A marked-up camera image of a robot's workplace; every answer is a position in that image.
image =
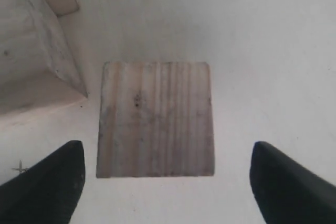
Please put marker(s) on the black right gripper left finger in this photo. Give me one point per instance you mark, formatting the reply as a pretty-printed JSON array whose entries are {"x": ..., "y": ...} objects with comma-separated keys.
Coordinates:
[{"x": 49, "y": 191}]

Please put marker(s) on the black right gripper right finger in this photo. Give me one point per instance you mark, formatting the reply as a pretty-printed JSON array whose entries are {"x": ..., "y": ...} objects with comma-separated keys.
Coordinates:
[{"x": 287, "y": 192}]

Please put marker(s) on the second largest wooden cube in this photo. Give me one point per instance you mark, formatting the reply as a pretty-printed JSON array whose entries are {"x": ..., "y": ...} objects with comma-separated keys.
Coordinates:
[{"x": 38, "y": 69}]

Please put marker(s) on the third largest wooden cube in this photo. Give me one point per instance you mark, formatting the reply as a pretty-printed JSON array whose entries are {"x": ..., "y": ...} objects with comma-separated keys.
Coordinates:
[{"x": 156, "y": 120}]

